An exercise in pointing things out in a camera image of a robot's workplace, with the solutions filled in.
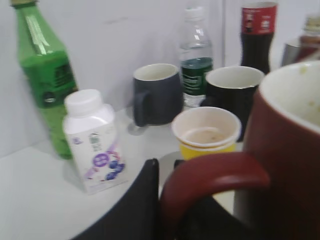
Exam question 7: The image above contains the black ceramic mug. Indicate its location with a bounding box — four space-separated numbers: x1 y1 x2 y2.
200 66 265 142

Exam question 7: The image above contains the dark grey ceramic mug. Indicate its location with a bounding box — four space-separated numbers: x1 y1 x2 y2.
132 63 184 127

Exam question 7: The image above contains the brown Nescafe coffee bottle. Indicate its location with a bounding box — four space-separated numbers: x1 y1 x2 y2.
293 13 320 63

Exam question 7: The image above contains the green plastic soda bottle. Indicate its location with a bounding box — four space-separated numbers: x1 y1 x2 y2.
10 0 78 159

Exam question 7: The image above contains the cola bottle red label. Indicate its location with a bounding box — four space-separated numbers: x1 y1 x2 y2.
240 0 278 74

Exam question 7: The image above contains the yellow paper cup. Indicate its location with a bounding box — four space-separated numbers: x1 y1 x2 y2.
171 106 242 160

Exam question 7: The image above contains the dark red ceramic mug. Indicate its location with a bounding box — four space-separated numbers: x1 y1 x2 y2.
159 60 320 240

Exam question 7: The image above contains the white yogurt drink bottle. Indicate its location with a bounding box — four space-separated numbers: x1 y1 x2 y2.
63 89 127 194

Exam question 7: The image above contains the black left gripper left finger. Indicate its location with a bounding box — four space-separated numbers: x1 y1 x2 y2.
74 158 159 240

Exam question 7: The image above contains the clear water bottle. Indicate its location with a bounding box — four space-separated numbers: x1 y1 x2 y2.
179 6 214 108

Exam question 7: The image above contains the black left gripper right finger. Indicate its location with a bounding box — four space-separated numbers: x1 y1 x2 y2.
173 159 251 240

